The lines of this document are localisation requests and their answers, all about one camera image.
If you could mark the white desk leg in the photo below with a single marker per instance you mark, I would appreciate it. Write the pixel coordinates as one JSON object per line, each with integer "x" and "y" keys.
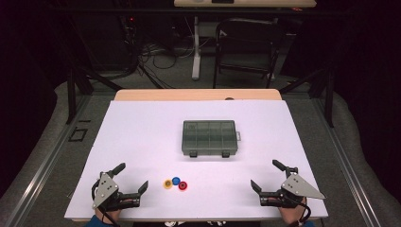
{"x": 196, "y": 60}

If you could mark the aluminium floor rail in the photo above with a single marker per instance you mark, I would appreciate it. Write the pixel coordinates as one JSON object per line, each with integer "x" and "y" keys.
{"x": 353, "y": 176}
{"x": 41, "y": 173}

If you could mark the white table board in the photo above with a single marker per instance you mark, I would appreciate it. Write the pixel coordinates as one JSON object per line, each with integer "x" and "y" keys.
{"x": 142, "y": 135}

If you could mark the blue round magnet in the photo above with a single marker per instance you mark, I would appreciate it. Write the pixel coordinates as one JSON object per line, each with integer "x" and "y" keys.
{"x": 176, "y": 181}

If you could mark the person's right hand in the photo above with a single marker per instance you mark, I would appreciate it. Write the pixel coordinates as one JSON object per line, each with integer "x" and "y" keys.
{"x": 290, "y": 215}

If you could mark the grey transparent organizer box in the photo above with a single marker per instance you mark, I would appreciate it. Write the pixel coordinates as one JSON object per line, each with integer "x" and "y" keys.
{"x": 209, "y": 138}

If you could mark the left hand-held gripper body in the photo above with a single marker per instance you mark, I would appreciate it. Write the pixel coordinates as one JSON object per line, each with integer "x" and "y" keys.
{"x": 105, "y": 189}

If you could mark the red round magnet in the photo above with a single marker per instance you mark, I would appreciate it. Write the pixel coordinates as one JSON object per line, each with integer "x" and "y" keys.
{"x": 183, "y": 185}

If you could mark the black equipment rack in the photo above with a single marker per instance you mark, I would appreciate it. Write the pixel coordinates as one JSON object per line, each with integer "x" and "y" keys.
{"x": 104, "y": 41}

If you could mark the yellow round magnet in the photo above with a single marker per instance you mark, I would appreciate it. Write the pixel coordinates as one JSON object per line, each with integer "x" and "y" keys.
{"x": 167, "y": 184}

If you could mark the black metal stand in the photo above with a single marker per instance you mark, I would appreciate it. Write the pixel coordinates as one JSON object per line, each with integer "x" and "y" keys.
{"x": 71, "y": 94}
{"x": 329, "y": 101}

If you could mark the person's left hand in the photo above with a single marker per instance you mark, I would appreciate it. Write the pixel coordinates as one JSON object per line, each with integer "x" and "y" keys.
{"x": 108, "y": 216}

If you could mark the black folding chair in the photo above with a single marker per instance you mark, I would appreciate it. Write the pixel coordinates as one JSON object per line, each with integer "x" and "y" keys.
{"x": 246, "y": 31}

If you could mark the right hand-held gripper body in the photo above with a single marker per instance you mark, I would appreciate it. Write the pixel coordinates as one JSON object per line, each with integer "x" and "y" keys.
{"x": 298, "y": 187}

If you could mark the wooden table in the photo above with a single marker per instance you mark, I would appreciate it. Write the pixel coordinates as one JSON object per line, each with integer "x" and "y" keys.
{"x": 189, "y": 94}

